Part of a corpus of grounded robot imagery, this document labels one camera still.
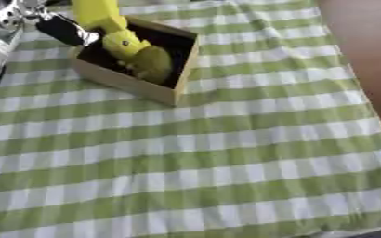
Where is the tan cardboard box dark inside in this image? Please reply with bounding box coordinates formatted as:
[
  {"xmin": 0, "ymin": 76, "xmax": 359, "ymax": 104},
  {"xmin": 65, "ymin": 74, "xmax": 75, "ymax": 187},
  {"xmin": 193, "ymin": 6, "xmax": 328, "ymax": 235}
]
[{"xmin": 68, "ymin": 15, "xmax": 203, "ymax": 107}]

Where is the yellow soft toy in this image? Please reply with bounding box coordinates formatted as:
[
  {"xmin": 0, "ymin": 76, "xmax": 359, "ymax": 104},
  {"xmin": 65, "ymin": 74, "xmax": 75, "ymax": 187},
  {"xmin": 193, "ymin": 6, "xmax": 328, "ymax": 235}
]
[{"xmin": 70, "ymin": 0, "xmax": 153, "ymax": 60}]

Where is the green round soft toy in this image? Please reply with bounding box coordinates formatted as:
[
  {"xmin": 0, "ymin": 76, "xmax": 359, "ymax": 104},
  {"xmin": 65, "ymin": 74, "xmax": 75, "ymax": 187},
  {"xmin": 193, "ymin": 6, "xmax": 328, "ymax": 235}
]
[{"xmin": 117, "ymin": 45, "xmax": 175, "ymax": 86}]

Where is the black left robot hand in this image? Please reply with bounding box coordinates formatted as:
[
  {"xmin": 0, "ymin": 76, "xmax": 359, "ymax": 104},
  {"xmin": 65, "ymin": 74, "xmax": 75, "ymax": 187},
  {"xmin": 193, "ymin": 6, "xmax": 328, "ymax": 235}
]
[{"xmin": 34, "ymin": 12, "xmax": 101, "ymax": 48}]

